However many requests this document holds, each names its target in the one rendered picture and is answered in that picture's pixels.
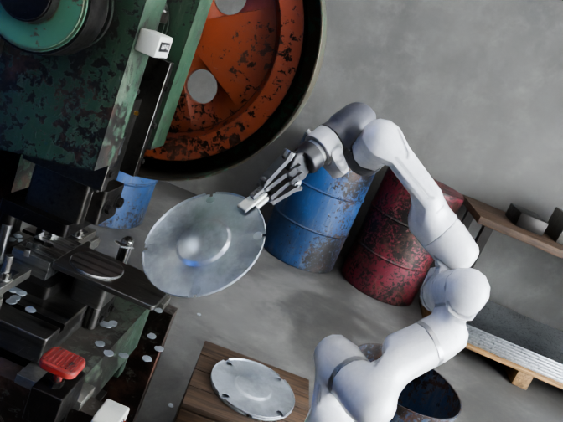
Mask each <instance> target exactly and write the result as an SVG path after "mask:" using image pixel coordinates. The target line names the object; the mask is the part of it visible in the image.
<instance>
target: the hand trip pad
mask: <svg viewBox="0 0 563 422"><path fill-rule="evenodd" d="M39 366H40V367H41V368H42V369H43V370H45V371H47V372H49V373H52V374H53V375H54V376H53V381H54V382H56V383H59V382H61V381H62V378H64V379H73V378H75V377H76V376H77V375H78V374H79V373H80V372H81V371H82V370H83V368H84V367H85V360H84V359H83V358H82V357H81V356H79V355H77V354H74V353H72V352H69V351H67V350H65V349H63V348H61V347H52V348H51V349H50V350H48V351H47V352H46V353H45V354H44V355H43V356H42V357H41V358H40V360H39Z"/></svg>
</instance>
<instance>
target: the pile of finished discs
mask: <svg viewBox="0 0 563 422"><path fill-rule="evenodd" d="M210 382H211V385H212V388H213V390H214V392H215V393H216V394H217V396H218V397H219V398H220V399H221V400H222V401H223V402H224V403H225V404H226V405H227V406H229V407H230V408H232V409H233V410H234V411H236V412H238V413H240V414H243V415H244V416H246V414H249V418H252V419H258V420H263V421H276V420H280V419H284V418H286V417H287V416H288V415H289V414H290V413H291V412H292V410H293V407H294V404H295V396H294V393H293V391H292V389H291V387H290V385H289V384H288V383H287V381H286V380H285V379H284V380H283V379H281V378H280V377H279V374H278V373H276V372H275V371H273V370H272V369H270V368H268V367H267V366H265V365H263V364H261V363H258V362H255V361H251V360H249V359H244V358H229V360H226V361H224V360H222V361H219V362H218V363H216V364H215V366H214V367H213V369H212V372H211V375H210Z"/></svg>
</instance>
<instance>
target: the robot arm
mask: <svg viewBox="0 0 563 422"><path fill-rule="evenodd" d="M306 133H307V136H306V138H305V141H304V142H303V143H301V144H300V145H299V146H298V147H296V148H295V149H294V152H291V151H290V150H288V149H286V148H285V149H284V150H283V151H282V153H281V155H280V156H279V157H278V158H277V159H276V160H275V161H274V162H273V163H272V164H271V165H270V167H269V168H268V169H267V170H266V171H265V172H264V173H263V174H262V175H261V176H260V178H259V180H260V181H261V183H257V184H256V186H257V187H258V188H257V189H256V190H255V191H253V192H252V193H251V194H250V196H249V197H247V198H246V199H245V200H243V201H242V202H241V203H239V204H238V205H237V207H238V208H239V209H240V210H242V211H243V212H244V213H246V212H248V211H249V210H250V209H251V208H253V207H254V206H255V205H256V206H257V208H258V209H260V208H261V207H262V206H263V205H265V204H266V203H267V202H269V203H271V204H272V205H275V204H276V203H278V202H280V201H282V200H283V199H284V198H286V197H288V196H290V195H291V194H293V193H295V192H298V191H302V186H301V182H302V180H303V179H304V178H305V177H306V176H307V175H308V174H309V173H315V172H316V171H317V170H318V169H319V168H320V167H324V168H325V170H326V171H327V172H328V173H329V174H330V176H331V177H332V178H340V177H342V176H343V175H344V174H346V173H347V172H348V171H349V168H350V169H351V170H352V171H353V172H355V173H356V174H358V175H360V176H368V177H369V176H371V175H373V174H375V173H377V172H378V171H379V170H380V169H381V168H382V167H383V166H384V165H386V166H389V167H390V169H391V170H392V171H393V173H394V174H395V175H396V176H397V177H398V179H399V180H400V182H401V183H402V184H403V186H404V187H405V189H406V190H407V191H408V193H409V194H410V195H411V208H410V212H409V215H408V225H409V230H410V231H411V232H412V234H413V235H414V236H415V237H416V239H417V240H418V241H419V243H420V244H421V245H422V246H423V248H424V249H425V250H426V251H427V252H428V254H429V255H430V256H431V257H432V258H433V259H434V261H435V267H432V268H430V269H429V271H428V273H427V275H426V278H425V280H424V281H423V283H422V285H421V288H420V295H419V297H420V299H421V304H422V305H423V306H424V307H425V308H426V309H427V310H428V311H430V312H431V315H429V316H426V317H424V318H422V319H420V320H419V321H418V322H415V323H414V324H412V325H410V326H408V327H405V328H403V329H400V330H399V331H397V332H393V333H391V334H390V335H387V337H386V339H385V340H384V343H383V346H382V356H381V357H380V358H379V359H377V360H374V361H373V362H370V361H369V359H368V358H367V357H366V356H365V355H364V354H363V353H362V351H361V350H360V349H359V348H358V346H356V345H355V344H354V343H352V342H351V341H350V340H348V339H347V338H346V337H344V336H342V335H330V336H327V337H325V338H324V339H323V340H322V341H321V342H320V343H319V344H318V345H317V346H316V348H315V350H314V354H313V357H314V362H315V380H314V388H313V395H312V406H311V408H310V410H309V412H308V414H307V418H306V419H305V421H304V422H390V420H391V419H392V418H393V417H394V414H395V412H396V407H397V400H398V397H399V395H400V392H401V391H402V389H403V388H404V387H405V386H406V385H407V384H408V383H409V382H410V381H412V380H413V379H414V378H417V377H418V376H420V375H422V374H423V373H426V372H428V371H430V370H432V369H433V368H436V367H438V366H440V365H441V364H443V363H444V362H446V361H447V360H449V359H450V358H452V357H453V356H455V355H456V354H457V353H459V352H460V351H461V350H463V349H464V348H465V347H466V346H467V339H468V332H467V327H466V321H471V320H472V319H473V318H474V317H475V316H476V314H477V313H478V312H479V311H480V310H481V309H482V308H483V306H484V305H485V303H486V302H487V300H488V298H489V292H490V286H489V283H488V281H487V278H486V276H485V275H483V274H482V273H481V272H480V271H478V270H475V269H472V268H469V267H471V266H472V264H473V263H474V261H475V260H476V259H477V257H478V254H479V250H478V246H477V244H476V243H475V241H474V240H473V238H472V236H471V235H470V234H469V233H468V231H467V229H466V227H465V226H464V224H463V223H462V222H461V221H460V220H459V219H458V218H457V216H456V215H455V214H454V213H453V211H451V209H450V208H449V207H448V205H447V202H446V200H445V198H444V197H443V195H442V191H441V189H440V188H439V187H438V186H437V185H436V183H435V182H434V180H433V179H432V177H431V176H430V174H429V173H428V172H427V170H426V169H425V168H424V167H423V165H422V164H421V162H420V161H419V160H418V158H417V157H416V155H415V154H414V152H413V151H412V150H411V149H410V148H409V146H408V143H407V141H406V139H405V137H404V135H403V133H402V131H401V129H400V128H399V127H398V126H397V125H396V124H394V123H393V122H392V121H387V120H383V119H378V120H376V114H375V113H374V111H373V110H372V109H371V108H370V107H369V106H367V105H366V104H365V103H361V102H354V103H351V104H348V105H346V106H345V107H344V108H342V109H341V110H339V111H337V112H336V113H335V114H333V115H332V116H331V117H330V118H329V120H328V121H327V122H325V123H323V124H322V125H320V126H319V127H318V128H316V129H315V130H314V131H310V130H309V129H308V130H307V131H306ZM347 164H348V165H347ZM348 166H349V168H348Z"/></svg>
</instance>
